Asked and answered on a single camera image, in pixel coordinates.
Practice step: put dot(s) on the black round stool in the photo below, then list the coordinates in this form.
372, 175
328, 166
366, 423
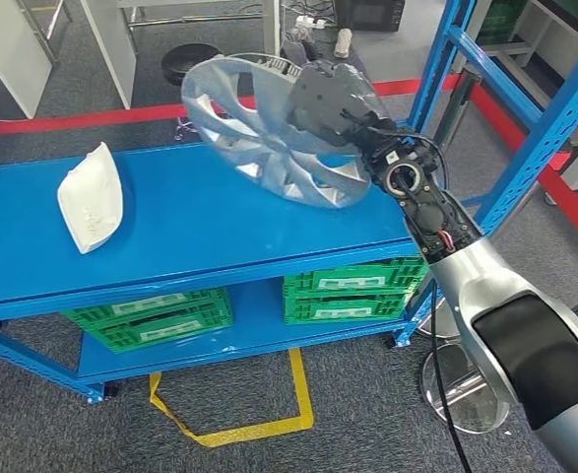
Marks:
190, 62

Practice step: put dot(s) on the dark bag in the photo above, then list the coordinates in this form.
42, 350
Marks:
298, 49

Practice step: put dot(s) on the white power strip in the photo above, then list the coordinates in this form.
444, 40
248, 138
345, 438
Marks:
311, 21

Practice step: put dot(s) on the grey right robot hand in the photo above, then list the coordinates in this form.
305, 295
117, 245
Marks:
328, 104

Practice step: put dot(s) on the white desk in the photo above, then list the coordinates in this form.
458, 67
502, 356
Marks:
111, 46
8, 46

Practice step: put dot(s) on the black microwave oven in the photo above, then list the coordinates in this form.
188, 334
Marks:
367, 13

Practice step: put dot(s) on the blue metal shelf rack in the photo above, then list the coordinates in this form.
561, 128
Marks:
195, 215

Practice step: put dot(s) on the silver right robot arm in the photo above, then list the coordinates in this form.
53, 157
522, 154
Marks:
490, 294

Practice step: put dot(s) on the green crate stack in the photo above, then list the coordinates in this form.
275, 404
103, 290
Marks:
502, 19

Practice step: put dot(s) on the silver wheel hubcap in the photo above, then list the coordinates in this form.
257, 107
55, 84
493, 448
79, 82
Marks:
249, 137

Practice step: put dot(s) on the white plastic mirror cover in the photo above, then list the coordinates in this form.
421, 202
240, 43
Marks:
89, 202

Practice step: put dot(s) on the green plastic crate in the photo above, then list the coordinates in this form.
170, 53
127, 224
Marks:
342, 294
161, 320

